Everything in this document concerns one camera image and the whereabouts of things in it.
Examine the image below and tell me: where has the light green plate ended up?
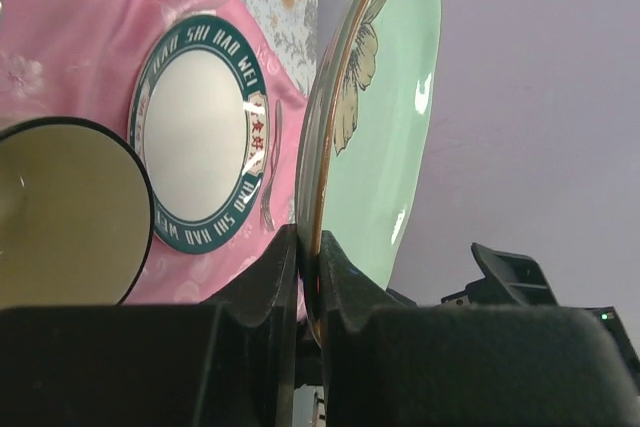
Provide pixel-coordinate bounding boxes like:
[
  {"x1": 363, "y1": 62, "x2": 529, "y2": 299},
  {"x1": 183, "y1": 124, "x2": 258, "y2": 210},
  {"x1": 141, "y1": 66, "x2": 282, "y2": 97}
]
[{"x1": 295, "y1": 0, "x2": 441, "y2": 334}]

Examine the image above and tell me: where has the green rimmed white plate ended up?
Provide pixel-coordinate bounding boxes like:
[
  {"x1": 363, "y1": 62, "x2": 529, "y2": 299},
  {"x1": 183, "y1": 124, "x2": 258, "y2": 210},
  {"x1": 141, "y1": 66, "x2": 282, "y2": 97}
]
[{"x1": 128, "y1": 14, "x2": 270, "y2": 255}]

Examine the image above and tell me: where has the pink satin cloth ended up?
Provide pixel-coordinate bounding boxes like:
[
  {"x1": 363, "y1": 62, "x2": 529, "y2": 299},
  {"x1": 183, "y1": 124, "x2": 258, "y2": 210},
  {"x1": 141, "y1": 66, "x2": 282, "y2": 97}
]
[{"x1": 1, "y1": 0, "x2": 306, "y2": 304}]

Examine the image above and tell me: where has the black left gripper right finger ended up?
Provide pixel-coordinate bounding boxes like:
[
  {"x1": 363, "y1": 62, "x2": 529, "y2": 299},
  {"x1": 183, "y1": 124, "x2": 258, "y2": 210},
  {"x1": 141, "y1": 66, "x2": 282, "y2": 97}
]
[{"x1": 318, "y1": 232, "x2": 639, "y2": 426}]

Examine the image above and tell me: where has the silver fork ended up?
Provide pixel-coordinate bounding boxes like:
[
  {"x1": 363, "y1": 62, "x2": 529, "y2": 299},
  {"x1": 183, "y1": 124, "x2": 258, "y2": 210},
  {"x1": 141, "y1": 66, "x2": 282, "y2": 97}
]
[{"x1": 261, "y1": 99, "x2": 283, "y2": 232}]

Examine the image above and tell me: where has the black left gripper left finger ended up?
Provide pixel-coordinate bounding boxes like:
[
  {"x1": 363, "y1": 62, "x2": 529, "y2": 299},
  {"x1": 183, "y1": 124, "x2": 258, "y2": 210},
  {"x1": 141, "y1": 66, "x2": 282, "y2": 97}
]
[{"x1": 1, "y1": 225, "x2": 298, "y2": 426}]

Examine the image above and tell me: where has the cream enamel mug black rim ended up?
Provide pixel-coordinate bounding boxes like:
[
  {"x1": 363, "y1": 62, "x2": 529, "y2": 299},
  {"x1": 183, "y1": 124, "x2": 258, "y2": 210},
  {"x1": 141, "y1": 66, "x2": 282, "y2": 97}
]
[{"x1": 1, "y1": 116, "x2": 153, "y2": 308}]

